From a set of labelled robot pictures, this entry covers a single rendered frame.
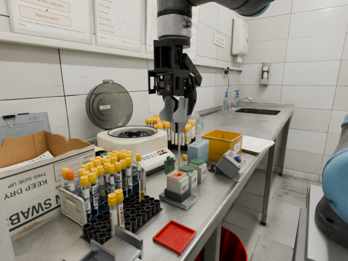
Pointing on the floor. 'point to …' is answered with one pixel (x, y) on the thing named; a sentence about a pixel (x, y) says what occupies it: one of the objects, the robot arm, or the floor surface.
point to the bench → (33, 232)
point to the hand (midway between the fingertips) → (178, 127)
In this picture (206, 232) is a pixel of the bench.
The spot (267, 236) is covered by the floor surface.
